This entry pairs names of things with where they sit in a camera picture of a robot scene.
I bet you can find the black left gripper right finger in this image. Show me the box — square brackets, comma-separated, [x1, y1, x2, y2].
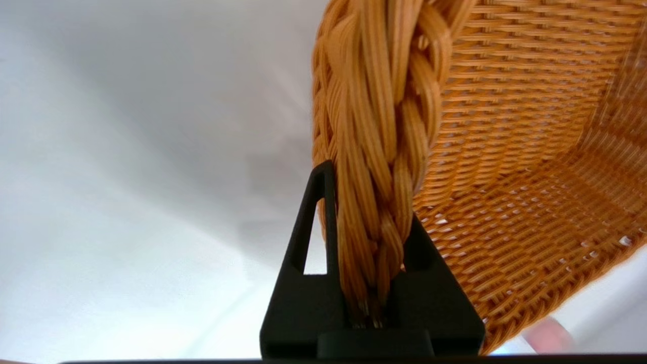
[384, 212, 486, 357]

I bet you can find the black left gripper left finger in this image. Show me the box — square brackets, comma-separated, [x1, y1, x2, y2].
[259, 160, 350, 359]

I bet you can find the pink peach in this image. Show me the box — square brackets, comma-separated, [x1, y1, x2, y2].
[522, 316, 575, 353]

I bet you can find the orange woven wicker basket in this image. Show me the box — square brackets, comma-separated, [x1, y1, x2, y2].
[310, 0, 647, 355]

